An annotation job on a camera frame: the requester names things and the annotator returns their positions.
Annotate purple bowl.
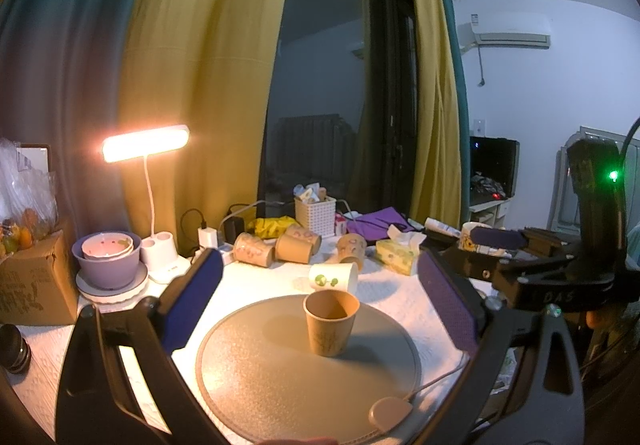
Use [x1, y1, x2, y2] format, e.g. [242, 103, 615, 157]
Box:
[71, 231, 143, 291]

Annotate yellow curtain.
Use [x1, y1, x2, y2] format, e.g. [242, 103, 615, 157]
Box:
[400, 0, 463, 228]
[117, 0, 301, 257]

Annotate white puck with cable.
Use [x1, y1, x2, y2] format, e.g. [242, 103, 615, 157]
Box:
[369, 354, 471, 432]

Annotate white power strip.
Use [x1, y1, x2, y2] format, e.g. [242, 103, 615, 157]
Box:
[192, 245, 236, 266]

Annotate white tube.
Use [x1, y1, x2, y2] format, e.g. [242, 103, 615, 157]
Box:
[424, 218, 463, 237]

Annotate black power adapter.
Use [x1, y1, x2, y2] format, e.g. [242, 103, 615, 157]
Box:
[222, 216, 246, 243]

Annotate plain brown paper cup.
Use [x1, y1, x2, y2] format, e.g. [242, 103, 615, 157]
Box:
[303, 291, 361, 358]

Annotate yellow plastic bag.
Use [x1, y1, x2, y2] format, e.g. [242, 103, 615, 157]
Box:
[248, 215, 301, 240]

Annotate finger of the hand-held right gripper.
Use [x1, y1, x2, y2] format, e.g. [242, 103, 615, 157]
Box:
[471, 226, 582, 253]
[424, 232, 503, 282]

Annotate white plate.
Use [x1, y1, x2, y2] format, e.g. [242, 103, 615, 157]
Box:
[75, 262, 150, 308]

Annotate white desk lamp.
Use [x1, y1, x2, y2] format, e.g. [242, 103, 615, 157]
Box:
[102, 125, 193, 285]

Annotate black monitor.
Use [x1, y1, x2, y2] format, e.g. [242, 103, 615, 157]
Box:
[469, 136, 521, 200]

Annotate clear plastic bag of fruit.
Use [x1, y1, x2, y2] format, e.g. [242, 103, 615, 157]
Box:
[0, 138, 60, 256]

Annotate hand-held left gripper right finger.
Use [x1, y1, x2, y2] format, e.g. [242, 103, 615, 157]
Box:
[400, 251, 587, 445]

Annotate white plug charger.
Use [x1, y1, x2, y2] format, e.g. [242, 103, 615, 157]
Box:
[197, 225, 220, 250]

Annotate white mug with yellow print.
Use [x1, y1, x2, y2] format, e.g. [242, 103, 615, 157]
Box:
[460, 221, 506, 256]

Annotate pink and white bowl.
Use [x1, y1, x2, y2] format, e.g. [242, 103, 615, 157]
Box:
[81, 232, 135, 261]

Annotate cardboard box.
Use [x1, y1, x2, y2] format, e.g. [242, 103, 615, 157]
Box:
[0, 225, 80, 326]

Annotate white woven basket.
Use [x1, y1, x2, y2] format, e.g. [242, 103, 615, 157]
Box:
[294, 195, 337, 238]

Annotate dark glass sliding door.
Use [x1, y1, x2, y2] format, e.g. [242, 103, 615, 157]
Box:
[257, 0, 418, 226]

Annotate black camera lens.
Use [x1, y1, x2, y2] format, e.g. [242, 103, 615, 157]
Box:
[0, 324, 32, 375]

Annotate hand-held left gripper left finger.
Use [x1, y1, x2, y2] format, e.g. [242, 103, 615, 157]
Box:
[55, 248, 229, 445]

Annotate white flat box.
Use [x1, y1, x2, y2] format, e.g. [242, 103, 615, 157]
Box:
[15, 144, 51, 173]

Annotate white air conditioner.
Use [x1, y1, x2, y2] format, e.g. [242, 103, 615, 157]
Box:
[457, 12, 552, 51]

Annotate purple cloth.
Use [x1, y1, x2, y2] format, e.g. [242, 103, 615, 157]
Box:
[345, 206, 416, 242]

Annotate white cup with green print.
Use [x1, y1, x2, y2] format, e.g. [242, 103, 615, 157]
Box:
[307, 261, 360, 296]

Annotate round grey mat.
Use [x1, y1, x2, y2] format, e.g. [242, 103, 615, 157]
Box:
[195, 295, 422, 445]

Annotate yellow tissue box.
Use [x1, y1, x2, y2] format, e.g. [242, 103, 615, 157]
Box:
[375, 224, 427, 276]

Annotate black charger cable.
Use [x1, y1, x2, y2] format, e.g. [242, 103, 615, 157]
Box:
[180, 209, 207, 258]

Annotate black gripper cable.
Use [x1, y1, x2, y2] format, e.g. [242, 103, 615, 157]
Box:
[617, 115, 640, 171]

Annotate brown printed paper cup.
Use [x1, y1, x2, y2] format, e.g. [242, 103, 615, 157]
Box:
[232, 231, 276, 268]
[274, 224, 322, 265]
[336, 233, 366, 271]

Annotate white side desk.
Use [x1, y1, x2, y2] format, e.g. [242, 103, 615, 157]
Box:
[469, 198, 512, 228]

